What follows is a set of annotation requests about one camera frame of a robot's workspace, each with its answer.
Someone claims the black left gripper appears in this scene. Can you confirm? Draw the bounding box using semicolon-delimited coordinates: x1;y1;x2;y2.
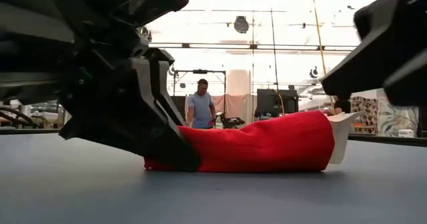
49;0;201;173

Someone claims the red towel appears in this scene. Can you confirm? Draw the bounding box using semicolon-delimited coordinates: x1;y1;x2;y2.
143;109;363;174

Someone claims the black upright box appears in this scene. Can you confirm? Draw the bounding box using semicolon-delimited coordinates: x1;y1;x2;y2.
169;95;187;118

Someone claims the leaf-patterned cloth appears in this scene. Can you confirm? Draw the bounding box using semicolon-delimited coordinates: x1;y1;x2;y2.
378;99;420;137

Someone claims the brown circle-patterned cloth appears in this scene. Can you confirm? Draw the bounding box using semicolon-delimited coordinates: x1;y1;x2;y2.
350;96;380;135

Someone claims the person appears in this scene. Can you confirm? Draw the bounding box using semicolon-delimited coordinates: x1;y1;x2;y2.
185;79;217;130

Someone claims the black overhead bar stand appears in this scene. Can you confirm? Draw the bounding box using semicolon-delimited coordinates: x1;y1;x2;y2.
169;65;228;98

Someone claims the long ceiling light bar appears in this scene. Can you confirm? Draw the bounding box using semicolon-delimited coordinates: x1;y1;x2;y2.
148;43;358;51

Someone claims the small black background robot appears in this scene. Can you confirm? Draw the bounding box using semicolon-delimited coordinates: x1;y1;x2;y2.
218;115;246;129

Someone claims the black table edge frame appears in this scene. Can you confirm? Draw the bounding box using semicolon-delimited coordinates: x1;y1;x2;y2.
0;127;427;147

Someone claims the yellow hanging cable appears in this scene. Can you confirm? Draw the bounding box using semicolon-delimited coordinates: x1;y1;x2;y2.
311;0;335;112

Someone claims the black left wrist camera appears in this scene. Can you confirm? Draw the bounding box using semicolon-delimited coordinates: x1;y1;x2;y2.
109;0;190;27

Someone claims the black ceiling cable reel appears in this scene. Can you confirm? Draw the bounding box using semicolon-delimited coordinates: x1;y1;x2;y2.
233;15;250;34

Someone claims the black hose loop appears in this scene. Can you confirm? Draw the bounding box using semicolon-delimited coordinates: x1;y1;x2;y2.
0;106;34;128

